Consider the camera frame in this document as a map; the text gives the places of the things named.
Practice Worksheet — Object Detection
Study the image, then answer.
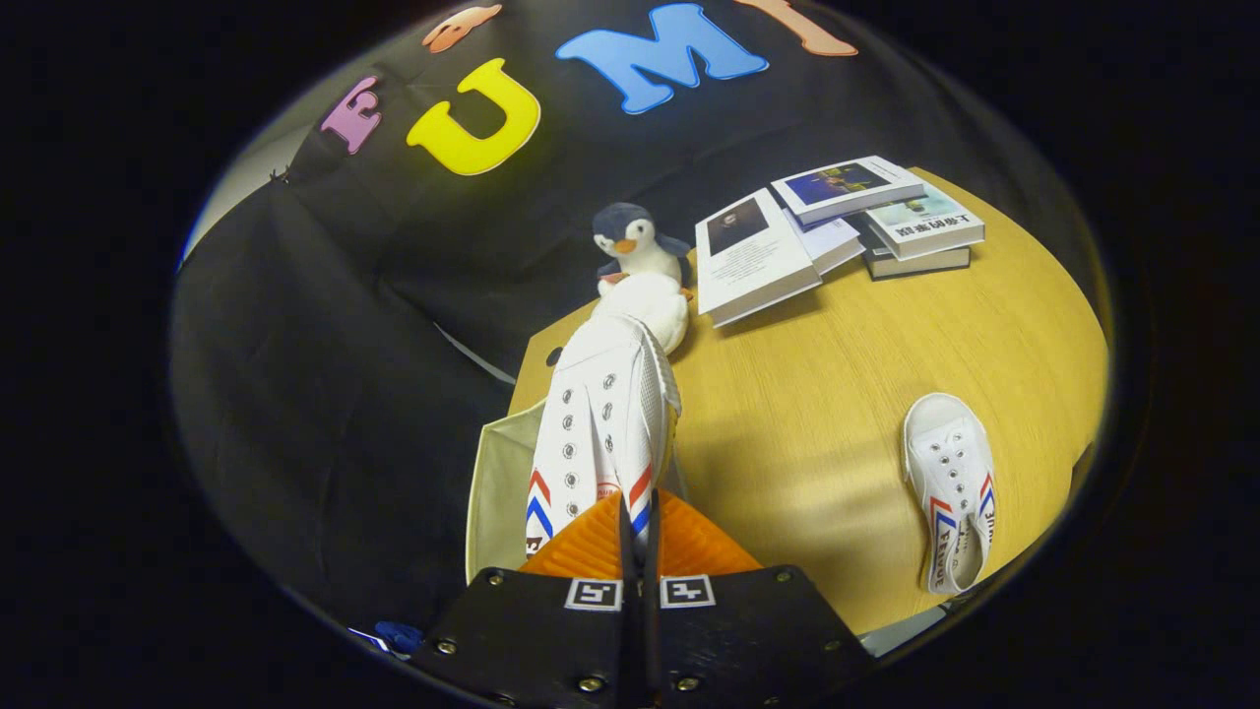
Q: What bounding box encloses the penguin plush toy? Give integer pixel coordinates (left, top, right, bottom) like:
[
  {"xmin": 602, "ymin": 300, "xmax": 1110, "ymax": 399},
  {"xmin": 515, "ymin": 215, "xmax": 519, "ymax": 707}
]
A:
[{"xmin": 591, "ymin": 202, "xmax": 695, "ymax": 355}]

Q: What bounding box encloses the dark cover book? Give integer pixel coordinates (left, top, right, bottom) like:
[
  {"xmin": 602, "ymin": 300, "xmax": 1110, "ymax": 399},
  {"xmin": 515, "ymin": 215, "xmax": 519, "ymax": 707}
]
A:
[{"xmin": 861, "ymin": 236, "xmax": 973, "ymax": 282}]

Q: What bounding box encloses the white canvas shoe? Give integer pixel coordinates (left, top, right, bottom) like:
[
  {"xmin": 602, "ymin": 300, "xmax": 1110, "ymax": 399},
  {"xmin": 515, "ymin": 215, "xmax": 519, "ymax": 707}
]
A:
[
  {"xmin": 901, "ymin": 392, "xmax": 997, "ymax": 596},
  {"xmin": 524, "ymin": 313, "xmax": 682, "ymax": 562}
]

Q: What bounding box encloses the white book with dark photo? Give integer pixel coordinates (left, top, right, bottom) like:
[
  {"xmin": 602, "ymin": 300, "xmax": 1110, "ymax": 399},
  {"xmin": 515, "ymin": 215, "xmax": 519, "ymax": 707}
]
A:
[{"xmin": 695, "ymin": 187, "xmax": 823, "ymax": 328}]

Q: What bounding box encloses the blue cloth scrap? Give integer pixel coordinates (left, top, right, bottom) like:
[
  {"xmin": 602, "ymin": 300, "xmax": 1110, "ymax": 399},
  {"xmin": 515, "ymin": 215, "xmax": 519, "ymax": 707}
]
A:
[{"xmin": 374, "ymin": 620, "xmax": 426, "ymax": 658}]

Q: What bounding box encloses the grey fabric storage box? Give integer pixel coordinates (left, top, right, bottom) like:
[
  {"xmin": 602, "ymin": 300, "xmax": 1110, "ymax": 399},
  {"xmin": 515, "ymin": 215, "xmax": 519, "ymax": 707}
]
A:
[{"xmin": 465, "ymin": 399, "xmax": 690, "ymax": 584}]

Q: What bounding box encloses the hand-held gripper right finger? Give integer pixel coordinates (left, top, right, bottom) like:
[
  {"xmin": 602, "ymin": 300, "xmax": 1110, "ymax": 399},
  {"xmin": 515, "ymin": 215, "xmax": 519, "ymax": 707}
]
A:
[{"xmin": 643, "ymin": 488, "xmax": 875, "ymax": 709}]

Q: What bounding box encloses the pale thin book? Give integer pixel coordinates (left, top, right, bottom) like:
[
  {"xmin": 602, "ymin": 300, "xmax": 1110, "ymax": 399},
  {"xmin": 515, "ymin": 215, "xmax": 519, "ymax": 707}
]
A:
[{"xmin": 787, "ymin": 210, "xmax": 865, "ymax": 275}]

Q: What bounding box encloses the book with blue photo cover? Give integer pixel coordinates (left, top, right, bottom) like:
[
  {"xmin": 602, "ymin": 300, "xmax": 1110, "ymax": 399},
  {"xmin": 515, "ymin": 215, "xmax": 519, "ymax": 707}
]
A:
[{"xmin": 770, "ymin": 155, "xmax": 926, "ymax": 226}]

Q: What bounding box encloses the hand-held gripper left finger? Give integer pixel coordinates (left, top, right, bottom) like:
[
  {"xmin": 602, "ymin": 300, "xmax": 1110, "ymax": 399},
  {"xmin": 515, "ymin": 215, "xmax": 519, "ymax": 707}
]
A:
[{"xmin": 407, "ymin": 490, "xmax": 641, "ymax": 709}]

